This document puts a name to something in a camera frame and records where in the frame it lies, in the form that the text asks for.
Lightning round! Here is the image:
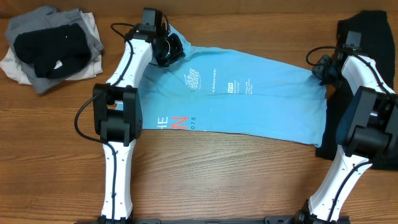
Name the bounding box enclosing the light blue t-shirt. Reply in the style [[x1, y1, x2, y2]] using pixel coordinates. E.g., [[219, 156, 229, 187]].
[[139, 39, 327, 146]]

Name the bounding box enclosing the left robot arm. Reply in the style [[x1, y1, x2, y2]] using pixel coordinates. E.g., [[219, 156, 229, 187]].
[[93, 8, 184, 223]]

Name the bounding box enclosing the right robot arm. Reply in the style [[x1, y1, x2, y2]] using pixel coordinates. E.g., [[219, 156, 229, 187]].
[[288, 31, 397, 223]]

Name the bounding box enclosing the black garment at right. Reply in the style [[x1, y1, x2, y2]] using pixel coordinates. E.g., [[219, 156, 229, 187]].
[[315, 11, 396, 161]]

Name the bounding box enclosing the white folded garment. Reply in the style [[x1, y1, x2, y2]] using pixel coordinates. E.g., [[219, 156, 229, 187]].
[[1, 12, 103, 85]]

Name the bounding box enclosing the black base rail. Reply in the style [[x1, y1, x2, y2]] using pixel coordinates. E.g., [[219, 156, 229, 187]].
[[74, 215, 351, 224]]

